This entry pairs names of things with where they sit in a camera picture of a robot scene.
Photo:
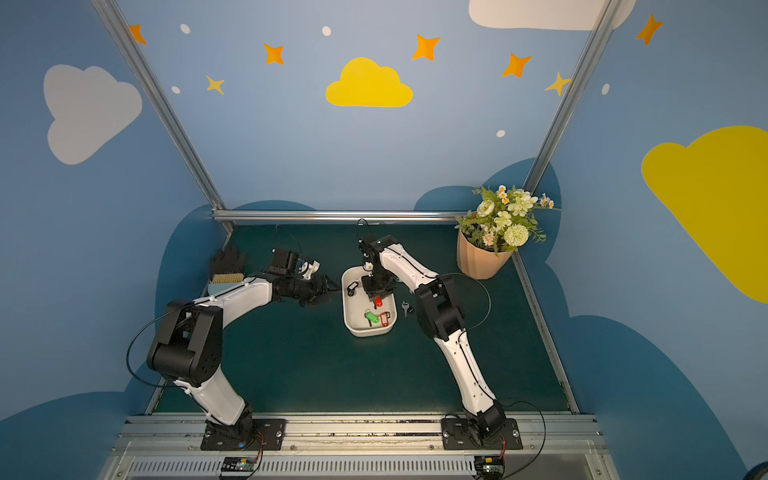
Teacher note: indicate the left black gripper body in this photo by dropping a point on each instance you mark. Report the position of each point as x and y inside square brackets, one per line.
[318, 288]

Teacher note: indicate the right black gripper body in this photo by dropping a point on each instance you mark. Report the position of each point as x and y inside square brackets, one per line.
[377, 285]

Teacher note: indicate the black tag key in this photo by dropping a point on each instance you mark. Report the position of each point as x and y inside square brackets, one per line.
[352, 287]

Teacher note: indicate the black head key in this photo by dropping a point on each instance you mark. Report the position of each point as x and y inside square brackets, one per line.
[406, 308]

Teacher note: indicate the green tag key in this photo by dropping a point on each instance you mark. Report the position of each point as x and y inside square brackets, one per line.
[372, 318]

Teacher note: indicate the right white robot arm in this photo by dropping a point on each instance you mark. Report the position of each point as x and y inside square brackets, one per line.
[441, 318]

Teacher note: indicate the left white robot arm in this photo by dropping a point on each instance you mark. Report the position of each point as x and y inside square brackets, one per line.
[187, 348]

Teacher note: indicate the white plastic storage box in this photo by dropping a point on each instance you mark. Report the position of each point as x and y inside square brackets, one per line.
[355, 307]

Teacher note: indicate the pink faceted flower pot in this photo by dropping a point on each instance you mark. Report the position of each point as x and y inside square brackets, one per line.
[477, 263]

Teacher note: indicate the artificial flower bouquet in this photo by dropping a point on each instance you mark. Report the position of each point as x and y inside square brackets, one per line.
[504, 220]

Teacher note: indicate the left controller board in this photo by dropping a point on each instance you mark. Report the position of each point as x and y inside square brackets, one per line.
[239, 465]

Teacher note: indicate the controller board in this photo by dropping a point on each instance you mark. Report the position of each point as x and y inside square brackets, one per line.
[239, 465]
[489, 468]

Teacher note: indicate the right controller board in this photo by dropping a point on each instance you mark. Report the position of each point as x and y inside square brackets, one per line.
[489, 468]

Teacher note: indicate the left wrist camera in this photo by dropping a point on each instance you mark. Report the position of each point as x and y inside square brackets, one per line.
[291, 264]

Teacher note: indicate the horizontal aluminium frame rail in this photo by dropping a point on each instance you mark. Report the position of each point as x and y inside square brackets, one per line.
[335, 217]

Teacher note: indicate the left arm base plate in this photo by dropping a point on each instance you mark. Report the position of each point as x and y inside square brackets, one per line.
[251, 434]

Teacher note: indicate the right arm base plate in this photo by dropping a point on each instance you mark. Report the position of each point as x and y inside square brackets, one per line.
[457, 434]

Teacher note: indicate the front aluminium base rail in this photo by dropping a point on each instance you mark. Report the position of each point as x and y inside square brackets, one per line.
[360, 446]

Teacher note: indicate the left aluminium frame post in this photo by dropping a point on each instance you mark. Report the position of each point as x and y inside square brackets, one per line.
[118, 28]

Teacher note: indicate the aluminium frame post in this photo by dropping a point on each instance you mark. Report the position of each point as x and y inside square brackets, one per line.
[118, 28]
[606, 22]

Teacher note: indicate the right aluminium frame post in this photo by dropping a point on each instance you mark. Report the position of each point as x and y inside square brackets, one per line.
[606, 22]

